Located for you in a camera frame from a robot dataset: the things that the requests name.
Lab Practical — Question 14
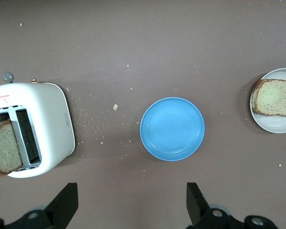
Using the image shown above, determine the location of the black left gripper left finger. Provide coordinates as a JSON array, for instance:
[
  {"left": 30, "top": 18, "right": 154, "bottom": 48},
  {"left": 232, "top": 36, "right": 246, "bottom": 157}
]
[{"left": 0, "top": 182, "right": 80, "bottom": 229}]

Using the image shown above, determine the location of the beige round plate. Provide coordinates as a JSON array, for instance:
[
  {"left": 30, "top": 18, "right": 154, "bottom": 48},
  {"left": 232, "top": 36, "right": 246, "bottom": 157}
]
[{"left": 249, "top": 68, "right": 286, "bottom": 134}]

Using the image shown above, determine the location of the brown bread slice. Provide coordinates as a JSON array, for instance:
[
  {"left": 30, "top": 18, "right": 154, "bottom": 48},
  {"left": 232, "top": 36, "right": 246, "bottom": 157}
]
[
  {"left": 252, "top": 79, "right": 286, "bottom": 118},
  {"left": 0, "top": 119, "right": 24, "bottom": 177}
]

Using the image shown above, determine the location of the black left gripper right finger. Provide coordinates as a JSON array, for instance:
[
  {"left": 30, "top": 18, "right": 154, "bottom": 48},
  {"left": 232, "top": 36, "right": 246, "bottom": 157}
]
[{"left": 186, "top": 182, "right": 278, "bottom": 229}]

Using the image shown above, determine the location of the blue round plate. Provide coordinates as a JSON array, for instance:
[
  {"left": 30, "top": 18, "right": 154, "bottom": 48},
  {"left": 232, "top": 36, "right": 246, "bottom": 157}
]
[{"left": 139, "top": 96, "right": 205, "bottom": 162}]

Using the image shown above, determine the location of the white two-slot toaster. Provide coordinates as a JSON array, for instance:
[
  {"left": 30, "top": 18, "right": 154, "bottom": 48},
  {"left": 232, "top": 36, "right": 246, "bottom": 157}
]
[{"left": 0, "top": 72, "right": 76, "bottom": 179}]

